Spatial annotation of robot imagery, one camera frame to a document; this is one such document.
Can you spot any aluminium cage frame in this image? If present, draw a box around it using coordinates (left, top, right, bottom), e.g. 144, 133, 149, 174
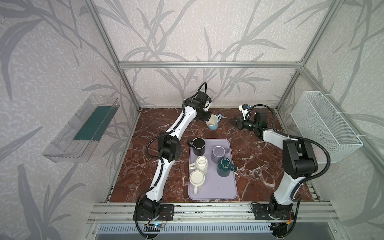
82, 0, 384, 175

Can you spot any dark green mug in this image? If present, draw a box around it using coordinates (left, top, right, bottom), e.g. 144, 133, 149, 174
217, 158, 238, 177

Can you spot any white wire mesh basket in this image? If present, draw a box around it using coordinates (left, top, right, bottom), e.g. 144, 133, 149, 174
291, 91, 364, 163

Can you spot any white faceted mug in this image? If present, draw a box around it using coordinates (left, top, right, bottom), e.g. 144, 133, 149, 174
189, 156, 209, 175

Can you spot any black enamel mug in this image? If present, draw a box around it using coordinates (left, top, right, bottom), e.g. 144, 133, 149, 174
188, 138, 206, 156

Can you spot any light blue mug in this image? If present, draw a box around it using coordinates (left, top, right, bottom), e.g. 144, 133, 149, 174
206, 114, 222, 131

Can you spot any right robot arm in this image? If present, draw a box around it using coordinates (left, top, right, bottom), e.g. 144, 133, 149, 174
230, 104, 331, 217

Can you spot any clear acrylic wall shelf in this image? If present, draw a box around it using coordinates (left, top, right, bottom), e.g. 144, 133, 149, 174
42, 94, 120, 163

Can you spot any cream round mug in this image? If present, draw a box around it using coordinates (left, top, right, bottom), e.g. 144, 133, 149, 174
189, 170, 206, 195

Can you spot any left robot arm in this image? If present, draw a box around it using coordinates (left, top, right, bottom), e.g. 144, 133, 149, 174
137, 82, 212, 218

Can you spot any lavender plastic tray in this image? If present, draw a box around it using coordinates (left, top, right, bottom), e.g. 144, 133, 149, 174
188, 139, 238, 201

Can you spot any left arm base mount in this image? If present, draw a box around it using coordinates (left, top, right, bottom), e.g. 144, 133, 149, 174
133, 204, 175, 221

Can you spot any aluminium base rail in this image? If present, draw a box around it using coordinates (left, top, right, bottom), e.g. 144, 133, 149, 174
87, 202, 340, 224

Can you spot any lavender mug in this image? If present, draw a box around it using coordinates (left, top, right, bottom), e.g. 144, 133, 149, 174
211, 146, 231, 164

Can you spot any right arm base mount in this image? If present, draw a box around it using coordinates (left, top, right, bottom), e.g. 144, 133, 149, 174
251, 202, 293, 221

